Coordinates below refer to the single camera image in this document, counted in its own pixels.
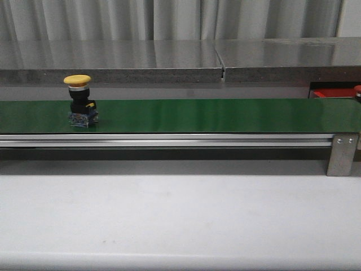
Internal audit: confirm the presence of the left steel counter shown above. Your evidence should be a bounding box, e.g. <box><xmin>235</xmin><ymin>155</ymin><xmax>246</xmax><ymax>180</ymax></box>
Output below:
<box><xmin>1</xmin><ymin>40</ymin><xmax>222</xmax><ymax>85</ymax></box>

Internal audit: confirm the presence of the red plastic bin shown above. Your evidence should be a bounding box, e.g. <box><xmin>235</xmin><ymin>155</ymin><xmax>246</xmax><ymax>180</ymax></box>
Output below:
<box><xmin>309</xmin><ymin>88</ymin><xmax>356</xmax><ymax>98</ymax></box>

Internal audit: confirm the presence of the steel counter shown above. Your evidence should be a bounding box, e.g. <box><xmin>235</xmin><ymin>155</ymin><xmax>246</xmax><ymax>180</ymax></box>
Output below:
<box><xmin>1</xmin><ymin>40</ymin><xmax>222</xmax><ymax>85</ymax></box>
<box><xmin>215</xmin><ymin>37</ymin><xmax>360</xmax><ymax>84</ymax></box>

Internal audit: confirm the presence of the steel conveyor support bracket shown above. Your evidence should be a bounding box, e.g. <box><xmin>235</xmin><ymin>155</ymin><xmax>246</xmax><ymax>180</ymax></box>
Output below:
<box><xmin>327</xmin><ymin>134</ymin><xmax>359</xmax><ymax>177</ymax></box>

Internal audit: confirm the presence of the aluminium conveyor side rail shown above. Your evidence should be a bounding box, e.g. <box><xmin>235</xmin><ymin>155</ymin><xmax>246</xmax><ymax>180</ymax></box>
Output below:
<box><xmin>1</xmin><ymin>133</ymin><xmax>334</xmax><ymax>147</ymax></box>

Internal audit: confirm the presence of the yellow mushroom push button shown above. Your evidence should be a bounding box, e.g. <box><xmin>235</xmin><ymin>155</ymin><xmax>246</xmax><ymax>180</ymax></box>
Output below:
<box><xmin>64</xmin><ymin>75</ymin><xmax>99</xmax><ymax>128</ymax></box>

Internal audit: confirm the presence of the green conveyor belt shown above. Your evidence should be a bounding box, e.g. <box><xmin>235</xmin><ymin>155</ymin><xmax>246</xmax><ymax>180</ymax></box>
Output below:
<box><xmin>1</xmin><ymin>98</ymin><xmax>360</xmax><ymax>134</ymax></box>

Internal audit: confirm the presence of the grey pleated curtain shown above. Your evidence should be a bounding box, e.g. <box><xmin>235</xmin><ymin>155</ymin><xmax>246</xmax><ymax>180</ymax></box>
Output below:
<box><xmin>1</xmin><ymin>1</ymin><xmax>342</xmax><ymax>41</ymax></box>

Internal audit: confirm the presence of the right steel counter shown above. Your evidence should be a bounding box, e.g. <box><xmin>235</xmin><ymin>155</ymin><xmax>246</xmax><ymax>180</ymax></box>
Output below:
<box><xmin>215</xmin><ymin>37</ymin><xmax>360</xmax><ymax>84</ymax></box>

